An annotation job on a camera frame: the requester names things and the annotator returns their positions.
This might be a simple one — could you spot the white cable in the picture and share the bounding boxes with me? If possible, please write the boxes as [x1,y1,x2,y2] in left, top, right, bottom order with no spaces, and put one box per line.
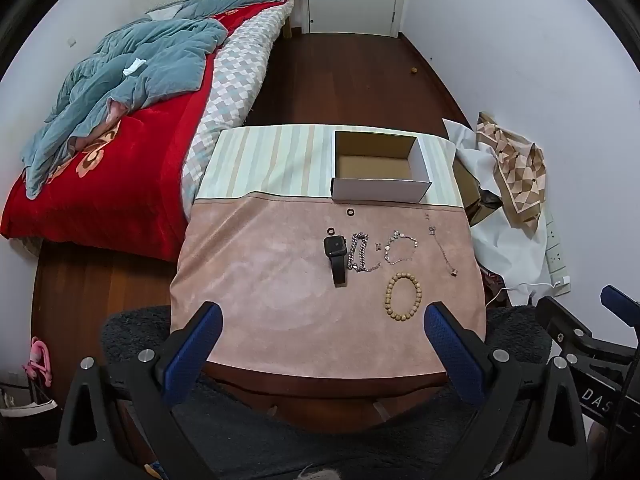
[482,280,566,307]

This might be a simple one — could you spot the brown wooden table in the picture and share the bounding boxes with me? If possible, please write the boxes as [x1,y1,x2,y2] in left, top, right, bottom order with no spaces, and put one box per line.
[202,360,448,433]

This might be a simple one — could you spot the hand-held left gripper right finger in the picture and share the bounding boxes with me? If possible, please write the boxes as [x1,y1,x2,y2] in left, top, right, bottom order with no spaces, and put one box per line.
[424,301,588,480]

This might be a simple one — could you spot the beige geometric patterned scarf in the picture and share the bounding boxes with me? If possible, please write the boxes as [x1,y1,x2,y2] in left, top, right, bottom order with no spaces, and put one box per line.
[475,112,547,236]

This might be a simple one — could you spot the wooden bead bracelet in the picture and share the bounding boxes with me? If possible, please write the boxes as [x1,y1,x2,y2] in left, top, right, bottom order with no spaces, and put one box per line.
[384,272,423,319]

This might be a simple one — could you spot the brown cardboard piece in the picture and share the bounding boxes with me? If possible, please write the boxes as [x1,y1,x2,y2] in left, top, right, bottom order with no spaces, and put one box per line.
[452,157,501,226]

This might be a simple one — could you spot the black and white shoe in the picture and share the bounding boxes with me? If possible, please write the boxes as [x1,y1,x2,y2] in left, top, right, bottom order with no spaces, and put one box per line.
[0,382,58,446]

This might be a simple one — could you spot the pink and striped tablecloth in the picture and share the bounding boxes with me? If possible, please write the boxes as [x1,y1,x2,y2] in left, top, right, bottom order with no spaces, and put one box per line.
[170,124,488,378]

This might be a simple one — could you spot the white power strip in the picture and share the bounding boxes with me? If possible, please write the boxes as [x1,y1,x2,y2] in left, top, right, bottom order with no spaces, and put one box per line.
[545,210,572,296]

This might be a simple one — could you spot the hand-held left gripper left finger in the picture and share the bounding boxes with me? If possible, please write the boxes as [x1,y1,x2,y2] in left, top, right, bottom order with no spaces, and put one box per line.
[57,301,224,480]

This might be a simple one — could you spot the white cardboard box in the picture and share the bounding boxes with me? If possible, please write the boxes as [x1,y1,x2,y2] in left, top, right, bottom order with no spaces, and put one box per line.
[331,131,432,204]

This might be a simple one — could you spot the pink plastic object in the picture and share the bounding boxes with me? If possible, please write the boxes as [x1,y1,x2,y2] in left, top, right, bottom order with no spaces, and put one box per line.
[25,337,53,386]

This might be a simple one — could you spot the teal duvet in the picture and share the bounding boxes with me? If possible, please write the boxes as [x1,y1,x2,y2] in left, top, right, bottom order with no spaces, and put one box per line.
[22,0,291,198]

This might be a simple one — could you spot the black smartwatch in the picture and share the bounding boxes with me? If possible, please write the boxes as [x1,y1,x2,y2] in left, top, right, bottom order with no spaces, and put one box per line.
[323,234,349,288]

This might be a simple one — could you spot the bed with red blanket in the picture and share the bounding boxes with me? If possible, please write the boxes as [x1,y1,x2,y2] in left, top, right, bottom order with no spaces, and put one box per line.
[0,2,281,261]

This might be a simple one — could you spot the chunky silver chain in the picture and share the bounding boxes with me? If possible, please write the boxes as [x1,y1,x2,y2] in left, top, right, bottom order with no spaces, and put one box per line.
[350,231,383,274]

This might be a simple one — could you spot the thin pendant necklace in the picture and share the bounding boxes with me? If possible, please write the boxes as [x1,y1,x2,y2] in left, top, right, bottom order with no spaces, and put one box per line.
[425,212,458,278]

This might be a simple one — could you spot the sparkly silver bracelet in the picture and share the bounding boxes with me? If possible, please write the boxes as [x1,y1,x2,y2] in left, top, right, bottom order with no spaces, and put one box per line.
[384,230,420,266]

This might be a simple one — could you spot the white plastic bag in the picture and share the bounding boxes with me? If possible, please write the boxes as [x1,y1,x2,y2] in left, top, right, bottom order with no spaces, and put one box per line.
[442,119,553,288]

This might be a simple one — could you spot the checkered quilt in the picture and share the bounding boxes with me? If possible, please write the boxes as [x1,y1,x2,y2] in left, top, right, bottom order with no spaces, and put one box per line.
[180,0,296,221]

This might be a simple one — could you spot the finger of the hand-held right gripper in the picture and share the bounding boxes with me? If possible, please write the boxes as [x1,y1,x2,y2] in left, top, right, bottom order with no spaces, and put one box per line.
[600,285,640,322]
[536,296,640,361]

